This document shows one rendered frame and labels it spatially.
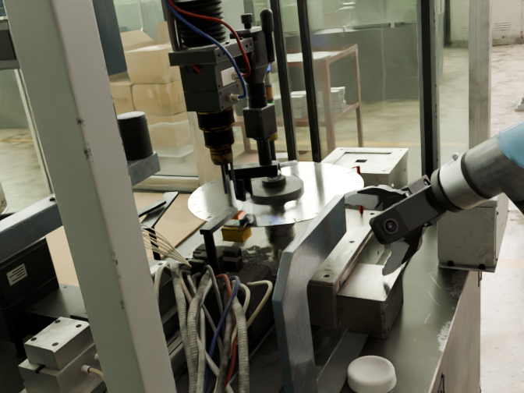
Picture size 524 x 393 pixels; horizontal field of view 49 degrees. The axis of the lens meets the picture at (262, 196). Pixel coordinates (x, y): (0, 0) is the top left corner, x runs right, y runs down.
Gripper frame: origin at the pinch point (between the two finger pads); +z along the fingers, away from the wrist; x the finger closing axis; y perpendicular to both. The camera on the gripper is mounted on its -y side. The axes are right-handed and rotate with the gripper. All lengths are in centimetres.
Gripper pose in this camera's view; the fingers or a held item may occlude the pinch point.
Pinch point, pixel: (356, 238)
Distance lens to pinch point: 100.6
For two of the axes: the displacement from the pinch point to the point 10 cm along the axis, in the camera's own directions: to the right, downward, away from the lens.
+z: -5.4, 4.0, 7.4
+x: -5.2, -8.5, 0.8
